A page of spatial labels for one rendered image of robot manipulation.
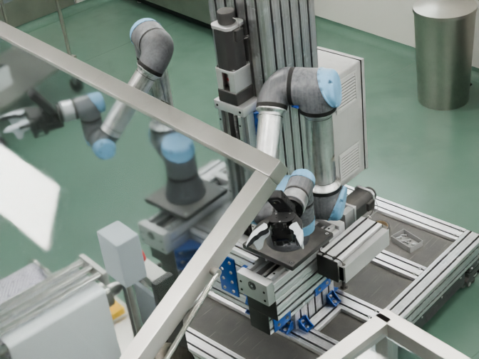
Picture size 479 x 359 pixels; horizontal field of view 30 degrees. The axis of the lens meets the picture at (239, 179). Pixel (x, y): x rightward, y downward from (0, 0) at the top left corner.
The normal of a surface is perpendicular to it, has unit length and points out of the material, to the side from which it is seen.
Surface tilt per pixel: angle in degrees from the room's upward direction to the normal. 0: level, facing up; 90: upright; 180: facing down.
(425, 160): 0
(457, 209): 0
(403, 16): 90
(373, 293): 0
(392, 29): 90
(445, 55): 93
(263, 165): 32
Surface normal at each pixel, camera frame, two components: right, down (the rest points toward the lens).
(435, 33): -0.44, 0.56
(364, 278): -0.11, -0.83
